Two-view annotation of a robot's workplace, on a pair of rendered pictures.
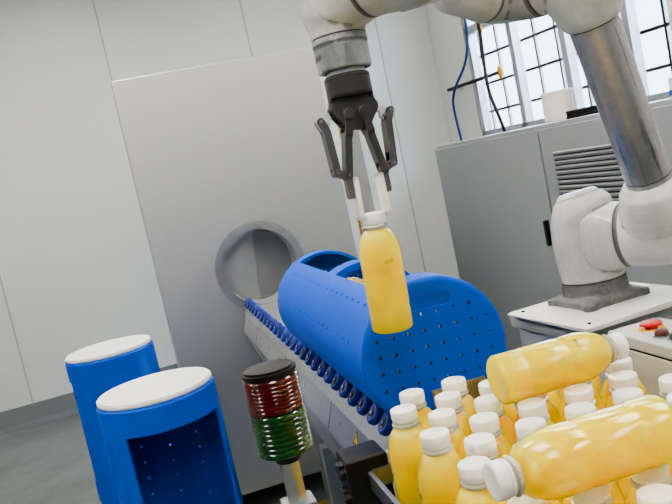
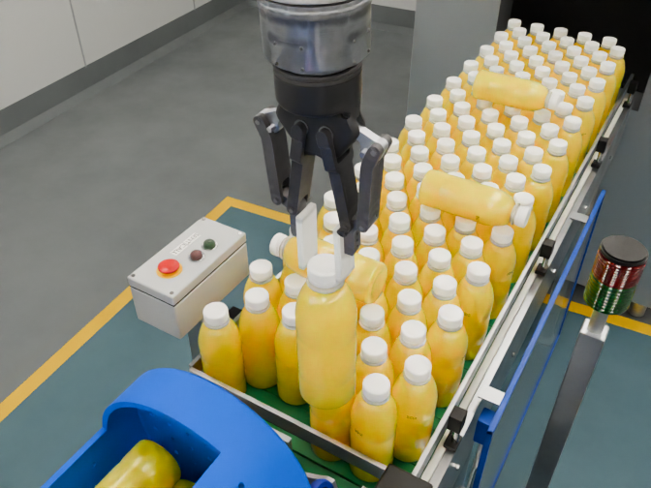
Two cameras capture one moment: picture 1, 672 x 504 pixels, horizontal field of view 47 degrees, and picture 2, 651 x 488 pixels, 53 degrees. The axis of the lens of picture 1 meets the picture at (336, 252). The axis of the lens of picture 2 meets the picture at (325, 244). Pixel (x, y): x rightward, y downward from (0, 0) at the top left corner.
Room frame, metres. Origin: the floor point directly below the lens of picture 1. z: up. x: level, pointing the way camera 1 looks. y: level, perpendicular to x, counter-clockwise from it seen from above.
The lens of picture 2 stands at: (1.64, 0.29, 1.82)
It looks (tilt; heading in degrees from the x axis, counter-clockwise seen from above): 39 degrees down; 224
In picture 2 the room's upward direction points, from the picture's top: straight up
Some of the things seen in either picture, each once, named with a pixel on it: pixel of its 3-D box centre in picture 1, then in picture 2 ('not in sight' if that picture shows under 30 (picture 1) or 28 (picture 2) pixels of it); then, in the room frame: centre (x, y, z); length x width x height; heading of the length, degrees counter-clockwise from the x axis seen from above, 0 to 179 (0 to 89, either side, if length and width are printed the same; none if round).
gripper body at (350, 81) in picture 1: (351, 101); (319, 106); (1.27, -0.08, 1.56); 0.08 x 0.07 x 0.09; 104
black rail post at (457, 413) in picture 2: not in sight; (455, 428); (1.05, 0.00, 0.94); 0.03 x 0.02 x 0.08; 13
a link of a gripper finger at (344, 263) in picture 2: (357, 198); (344, 249); (1.26, -0.05, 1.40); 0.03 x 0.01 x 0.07; 14
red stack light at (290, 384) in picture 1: (273, 391); (618, 263); (0.86, 0.10, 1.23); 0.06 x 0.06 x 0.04
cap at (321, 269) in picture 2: (373, 216); (325, 269); (1.27, -0.07, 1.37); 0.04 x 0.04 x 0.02
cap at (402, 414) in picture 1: (403, 412); (418, 367); (1.10, -0.05, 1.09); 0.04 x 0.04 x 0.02
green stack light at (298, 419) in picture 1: (281, 429); (609, 288); (0.86, 0.10, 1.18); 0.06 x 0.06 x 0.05
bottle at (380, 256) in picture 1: (383, 276); (326, 336); (1.27, -0.07, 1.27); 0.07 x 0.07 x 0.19
